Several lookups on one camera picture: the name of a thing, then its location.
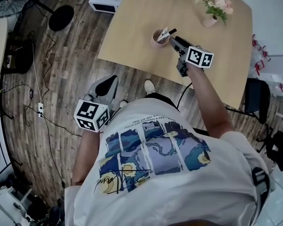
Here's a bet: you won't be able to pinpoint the person's right forearm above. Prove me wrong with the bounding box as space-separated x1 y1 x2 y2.
186 64 236 137

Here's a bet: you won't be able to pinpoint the black shorts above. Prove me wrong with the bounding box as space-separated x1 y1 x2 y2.
145 92 180 113

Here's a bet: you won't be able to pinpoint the pink pen holder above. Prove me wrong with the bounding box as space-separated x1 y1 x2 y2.
151 28 171 49

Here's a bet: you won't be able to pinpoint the white printed t-shirt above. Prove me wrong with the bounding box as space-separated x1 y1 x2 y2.
64 97 270 226

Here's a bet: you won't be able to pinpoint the black standing fan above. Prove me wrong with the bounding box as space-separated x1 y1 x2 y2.
0 0 75 32

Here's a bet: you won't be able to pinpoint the black bag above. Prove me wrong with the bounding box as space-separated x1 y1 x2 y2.
1 39 35 75

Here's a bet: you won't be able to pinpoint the person's left forearm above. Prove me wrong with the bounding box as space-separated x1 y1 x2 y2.
71 127 102 186

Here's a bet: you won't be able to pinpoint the white cable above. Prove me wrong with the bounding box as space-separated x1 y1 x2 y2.
31 42 42 104

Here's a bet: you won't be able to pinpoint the black cable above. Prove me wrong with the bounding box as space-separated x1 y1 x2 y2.
23 20 83 137

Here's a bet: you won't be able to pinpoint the pink vase with flowers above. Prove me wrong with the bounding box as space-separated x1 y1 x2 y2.
194 0 234 29

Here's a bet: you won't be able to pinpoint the red clips bundle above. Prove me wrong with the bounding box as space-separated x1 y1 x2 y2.
251 33 272 76

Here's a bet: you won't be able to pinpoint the white power strip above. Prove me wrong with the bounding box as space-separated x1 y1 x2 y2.
37 102 45 118

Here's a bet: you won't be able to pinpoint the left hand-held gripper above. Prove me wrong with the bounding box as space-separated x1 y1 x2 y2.
73 75 120 133

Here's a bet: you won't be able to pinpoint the black folding stand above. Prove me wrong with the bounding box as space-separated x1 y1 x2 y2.
256 126 283 172

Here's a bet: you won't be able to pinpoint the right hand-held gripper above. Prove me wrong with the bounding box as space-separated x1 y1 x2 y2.
168 35 214 78

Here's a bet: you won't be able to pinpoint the black chair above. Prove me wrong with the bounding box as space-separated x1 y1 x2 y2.
226 77 272 125

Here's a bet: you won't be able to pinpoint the black pen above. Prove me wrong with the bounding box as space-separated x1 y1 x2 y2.
156 28 178 43

